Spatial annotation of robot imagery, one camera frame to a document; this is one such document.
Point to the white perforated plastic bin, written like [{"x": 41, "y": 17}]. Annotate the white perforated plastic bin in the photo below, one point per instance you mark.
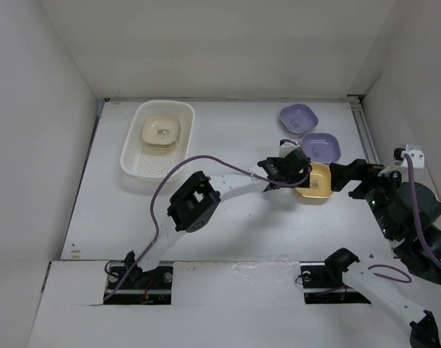
[{"x": 144, "y": 168}]

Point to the yellow panda plate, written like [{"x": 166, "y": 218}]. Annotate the yellow panda plate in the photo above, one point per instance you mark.
[
  {"x": 319, "y": 190},
  {"x": 163, "y": 147}
]

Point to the purple panda plate near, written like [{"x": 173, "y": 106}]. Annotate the purple panda plate near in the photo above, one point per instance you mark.
[{"x": 321, "y": 147}]

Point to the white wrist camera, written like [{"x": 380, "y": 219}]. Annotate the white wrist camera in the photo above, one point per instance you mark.
[
  {"x": 287, "y": 146},
  {"x": 402, "y": 155}
]

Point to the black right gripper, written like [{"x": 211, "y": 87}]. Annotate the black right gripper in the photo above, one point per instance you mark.
[{"x": 357, "y": 169}]

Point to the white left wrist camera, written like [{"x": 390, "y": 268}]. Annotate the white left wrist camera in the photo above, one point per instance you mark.
[{"x": 287, "y": 146}]

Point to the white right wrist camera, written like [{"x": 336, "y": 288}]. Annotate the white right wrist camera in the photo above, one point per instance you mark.
[{"x": 402, "y": 155}]

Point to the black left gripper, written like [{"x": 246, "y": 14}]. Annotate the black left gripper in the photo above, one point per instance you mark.
[{"x": 299, "y": 177}]

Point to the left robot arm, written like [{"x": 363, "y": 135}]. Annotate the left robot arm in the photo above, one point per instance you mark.
[{"x": 194, "y": 203}]

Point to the purple panda plate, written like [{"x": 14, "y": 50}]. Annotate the purple panda plate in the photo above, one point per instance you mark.
[
  {"x": 298, "y": 119},
  {"x": 321, "y": 147}
]

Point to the cream panda plate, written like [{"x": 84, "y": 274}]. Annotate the cream panda plate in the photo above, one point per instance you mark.
[{"x": 161, "y": 130}]

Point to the purple panda plate far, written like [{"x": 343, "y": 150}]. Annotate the purple panda plate far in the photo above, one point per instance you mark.
[{"x": 298, "y": 119}]

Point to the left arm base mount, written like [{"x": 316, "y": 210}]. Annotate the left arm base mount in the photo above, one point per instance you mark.
[{"x": 153, "y": 287}]

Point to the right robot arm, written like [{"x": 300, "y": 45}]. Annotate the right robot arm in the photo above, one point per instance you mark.
[{"x": 405, "y": 212}]

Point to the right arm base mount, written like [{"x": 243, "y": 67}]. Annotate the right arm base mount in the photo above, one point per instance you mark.
[{"x": 322, "y": 282}]

